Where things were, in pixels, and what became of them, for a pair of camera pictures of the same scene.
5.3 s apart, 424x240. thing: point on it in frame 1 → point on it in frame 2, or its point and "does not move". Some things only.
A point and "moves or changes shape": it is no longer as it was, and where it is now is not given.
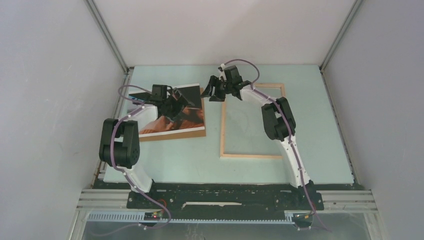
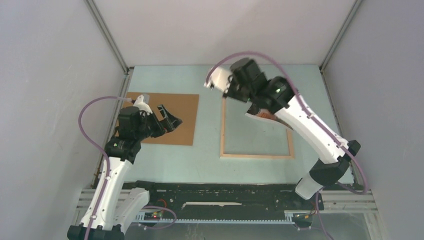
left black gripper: x=179 y=107 → x=169 y=124
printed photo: x=193 y=120 moves or changes shape
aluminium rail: x=347 y=201 does not move
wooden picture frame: x=222 y=155 does not move
